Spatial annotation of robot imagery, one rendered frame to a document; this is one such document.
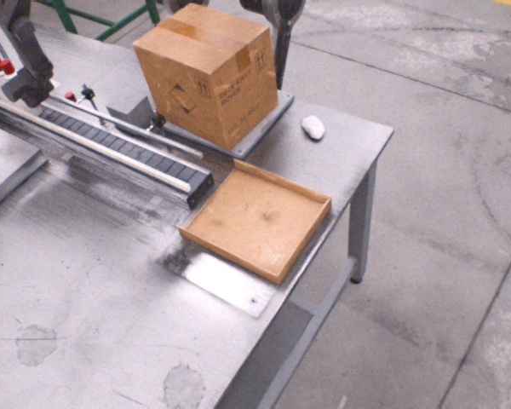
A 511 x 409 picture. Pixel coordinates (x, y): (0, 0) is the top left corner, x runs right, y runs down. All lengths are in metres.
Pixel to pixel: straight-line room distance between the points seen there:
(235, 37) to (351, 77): 1.76
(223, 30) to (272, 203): 0.48
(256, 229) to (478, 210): 1.39
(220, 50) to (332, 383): 1.25
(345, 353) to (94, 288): 1.06
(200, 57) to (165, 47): 0.12
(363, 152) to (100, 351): 0.84
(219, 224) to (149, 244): 0.19
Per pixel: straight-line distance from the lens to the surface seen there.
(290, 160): 1.32
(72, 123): 1.60
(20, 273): 1.35
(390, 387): 1.87
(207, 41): 1.30
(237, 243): 1.16
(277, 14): 1.90
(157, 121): 1.33
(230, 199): 1.24
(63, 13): 3.31
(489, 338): 2.02
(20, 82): 1.46
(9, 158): 1.60
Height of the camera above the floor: 1.78
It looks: 51 degrees down
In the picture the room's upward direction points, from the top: 12 degrees counter-clockwise
